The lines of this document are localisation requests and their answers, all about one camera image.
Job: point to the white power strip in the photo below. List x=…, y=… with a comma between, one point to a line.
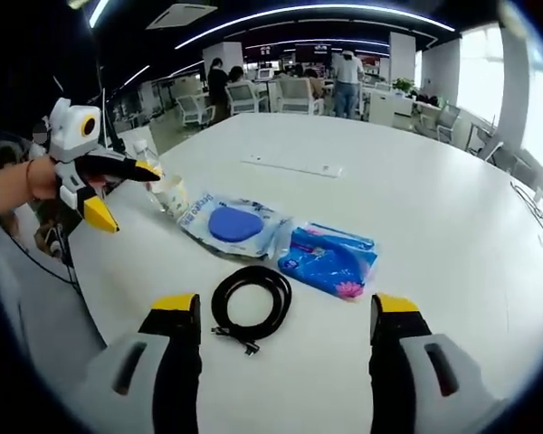
x=294, y=165

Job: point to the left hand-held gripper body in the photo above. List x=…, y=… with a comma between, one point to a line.
x=70, y=133

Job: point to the clear plastic bottle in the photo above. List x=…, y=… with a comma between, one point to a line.
x=145, y=153

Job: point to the grey mesh office chair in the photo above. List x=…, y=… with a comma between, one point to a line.
x=36, y=325

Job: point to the long ceiling light strip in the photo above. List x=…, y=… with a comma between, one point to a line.
x=321, y=10

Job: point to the white table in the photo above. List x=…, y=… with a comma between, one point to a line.
x=412, y=203

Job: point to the ceiling air conditioner unit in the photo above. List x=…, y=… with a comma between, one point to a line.
x=181, y=16

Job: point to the blue floral packet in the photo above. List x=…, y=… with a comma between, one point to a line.
x=326, y=262

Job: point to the white office chair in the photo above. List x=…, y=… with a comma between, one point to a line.
x=298, y=95
x=194, y=108
x=246, y=97

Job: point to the potted green plant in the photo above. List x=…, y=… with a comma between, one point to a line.
x=403, y=84

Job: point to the printed paper cup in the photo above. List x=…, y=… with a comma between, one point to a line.
x=176, y=199

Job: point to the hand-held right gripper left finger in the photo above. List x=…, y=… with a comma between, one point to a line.
x=176, y=370

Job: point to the black stand pole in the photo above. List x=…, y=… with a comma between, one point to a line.
x=113, y=131

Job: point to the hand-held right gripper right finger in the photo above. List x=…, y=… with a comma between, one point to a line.
x=393, y=370

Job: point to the person's left hand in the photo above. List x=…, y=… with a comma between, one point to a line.
x=45, y=178

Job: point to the blue pad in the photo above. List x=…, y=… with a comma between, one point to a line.
x=233, y=223

